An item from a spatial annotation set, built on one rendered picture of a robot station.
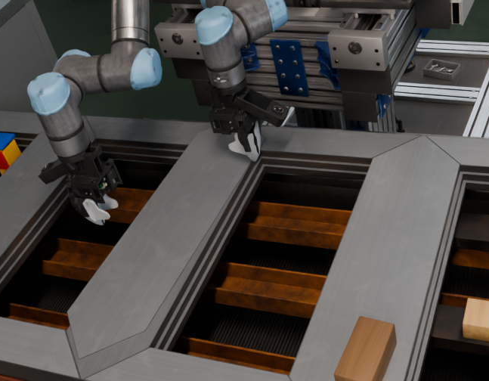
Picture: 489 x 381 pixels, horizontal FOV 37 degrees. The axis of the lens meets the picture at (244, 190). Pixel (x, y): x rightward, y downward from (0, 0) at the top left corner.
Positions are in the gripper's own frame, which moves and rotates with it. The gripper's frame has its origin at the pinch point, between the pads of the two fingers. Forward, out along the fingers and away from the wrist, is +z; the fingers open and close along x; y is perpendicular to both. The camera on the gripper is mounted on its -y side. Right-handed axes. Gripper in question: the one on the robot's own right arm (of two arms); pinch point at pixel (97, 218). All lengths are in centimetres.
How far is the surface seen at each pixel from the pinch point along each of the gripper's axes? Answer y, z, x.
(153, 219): 12.2, 0.8, 2.6
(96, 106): -127, 88, 156
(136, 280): 17.0, 0.8, -14.1
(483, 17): 47, 87, 242
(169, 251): 20.2, 0.8, -5.5
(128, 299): 17.7, 0.8, -18.8
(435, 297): 73, 4, -5
